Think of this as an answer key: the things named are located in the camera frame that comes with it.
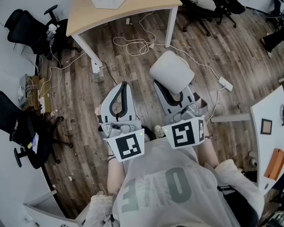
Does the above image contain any beige cloth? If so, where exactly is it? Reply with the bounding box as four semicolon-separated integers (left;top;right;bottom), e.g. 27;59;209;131
187;0;216;11

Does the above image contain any white curved desk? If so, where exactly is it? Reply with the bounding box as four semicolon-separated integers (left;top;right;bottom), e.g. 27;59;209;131
249;85;284;196

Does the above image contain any grey cup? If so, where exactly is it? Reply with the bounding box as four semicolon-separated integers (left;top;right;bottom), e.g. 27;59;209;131
149;50;195;96

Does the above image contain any black shoulder bag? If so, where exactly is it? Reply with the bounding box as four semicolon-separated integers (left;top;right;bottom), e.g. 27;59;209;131
217;184;260;227

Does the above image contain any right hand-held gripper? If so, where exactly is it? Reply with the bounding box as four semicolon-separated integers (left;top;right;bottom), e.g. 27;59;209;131
153;79;208;150

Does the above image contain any black square frame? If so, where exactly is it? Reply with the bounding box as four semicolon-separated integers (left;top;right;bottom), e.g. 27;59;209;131
260;118;273;136

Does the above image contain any white power strip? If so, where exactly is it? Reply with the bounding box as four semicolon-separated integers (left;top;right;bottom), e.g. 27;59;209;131
38;97;46;114
217;77;234;92

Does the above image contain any person's shoe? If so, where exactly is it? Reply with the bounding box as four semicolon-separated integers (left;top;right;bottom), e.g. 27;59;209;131
153;124;166;139

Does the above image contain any person's left forearm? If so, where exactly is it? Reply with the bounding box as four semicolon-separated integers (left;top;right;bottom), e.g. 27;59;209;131
106;148;128;197

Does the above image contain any orange box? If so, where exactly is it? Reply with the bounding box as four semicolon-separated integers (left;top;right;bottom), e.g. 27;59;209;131
263;148;284;181

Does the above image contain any white coiled cable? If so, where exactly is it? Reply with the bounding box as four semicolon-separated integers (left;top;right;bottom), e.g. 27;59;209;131
112;10;157;56

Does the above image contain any person's white printed shirt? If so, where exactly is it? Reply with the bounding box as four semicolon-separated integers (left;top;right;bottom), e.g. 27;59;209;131
84;137;263;227

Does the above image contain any person's right forearm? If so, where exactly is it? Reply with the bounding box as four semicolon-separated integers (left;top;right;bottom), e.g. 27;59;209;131
197;136;220;169

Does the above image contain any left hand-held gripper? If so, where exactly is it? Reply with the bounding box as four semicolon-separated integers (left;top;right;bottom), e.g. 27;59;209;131
100;81;146;163

